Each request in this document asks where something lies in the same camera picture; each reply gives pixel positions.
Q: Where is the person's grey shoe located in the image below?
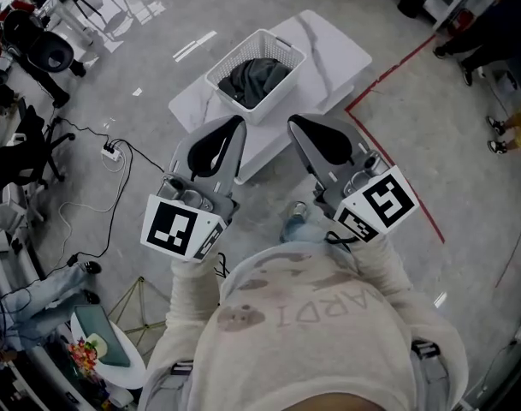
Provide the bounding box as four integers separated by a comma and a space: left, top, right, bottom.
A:
285, 200, 309, 226

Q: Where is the person's jeans leg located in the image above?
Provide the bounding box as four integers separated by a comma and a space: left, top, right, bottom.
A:
279, 218, 329, 246

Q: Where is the white cup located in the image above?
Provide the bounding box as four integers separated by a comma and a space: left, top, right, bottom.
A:
86, 334, 111, 360

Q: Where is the gold wire frame stand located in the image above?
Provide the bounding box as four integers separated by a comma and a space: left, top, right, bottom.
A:
107, 275, 169, 337

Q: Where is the black power cable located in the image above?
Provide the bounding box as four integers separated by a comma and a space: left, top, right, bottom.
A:
50, 116, 166, 269

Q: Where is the person's left forearm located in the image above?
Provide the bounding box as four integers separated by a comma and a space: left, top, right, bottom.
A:
164, 253, 228, 359

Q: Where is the white power strip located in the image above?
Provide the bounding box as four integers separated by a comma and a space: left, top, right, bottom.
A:
100, 140, 125, 163

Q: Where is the black office chair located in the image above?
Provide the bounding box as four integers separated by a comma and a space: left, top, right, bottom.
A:
0, 98, 77, 203

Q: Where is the white cable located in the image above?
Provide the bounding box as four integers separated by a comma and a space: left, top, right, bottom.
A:
56, 141, 131, 269

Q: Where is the person's right forearm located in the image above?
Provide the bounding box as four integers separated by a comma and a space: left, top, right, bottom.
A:
348, 233, 415, 312

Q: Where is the person's cream sweater torso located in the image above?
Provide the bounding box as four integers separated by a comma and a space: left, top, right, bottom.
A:
138, 241, 471, 411

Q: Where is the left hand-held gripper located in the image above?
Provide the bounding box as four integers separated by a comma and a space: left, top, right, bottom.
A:
139, 115, 249, 265

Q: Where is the round white side table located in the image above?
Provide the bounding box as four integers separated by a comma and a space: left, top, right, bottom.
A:
68, 304, 149, 391

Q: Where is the white plastic laundry basket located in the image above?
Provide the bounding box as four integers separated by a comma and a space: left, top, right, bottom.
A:
204, 27, 308, 127

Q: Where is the green tablet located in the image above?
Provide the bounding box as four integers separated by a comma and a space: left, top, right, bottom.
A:
73, 305, 132, 368

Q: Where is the colourful flower bouquet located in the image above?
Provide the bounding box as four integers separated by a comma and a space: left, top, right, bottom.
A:
66, 336, 99, 378

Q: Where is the black trash bin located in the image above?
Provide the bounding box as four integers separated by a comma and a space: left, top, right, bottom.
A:
397, 0, 429, 20

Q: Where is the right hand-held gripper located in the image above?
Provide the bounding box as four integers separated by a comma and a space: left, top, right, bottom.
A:
287, 112, 420, 245

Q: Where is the dark grey laundry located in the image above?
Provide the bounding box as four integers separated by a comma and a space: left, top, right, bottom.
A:
217, 57, 293, 110

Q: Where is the white marble low table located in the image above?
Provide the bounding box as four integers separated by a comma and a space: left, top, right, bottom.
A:
168, 9, 373, 186

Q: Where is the black wrist strap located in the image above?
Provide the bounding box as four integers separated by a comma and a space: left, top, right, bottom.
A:
325, 230, 358, 253
211, 252, 230, 280

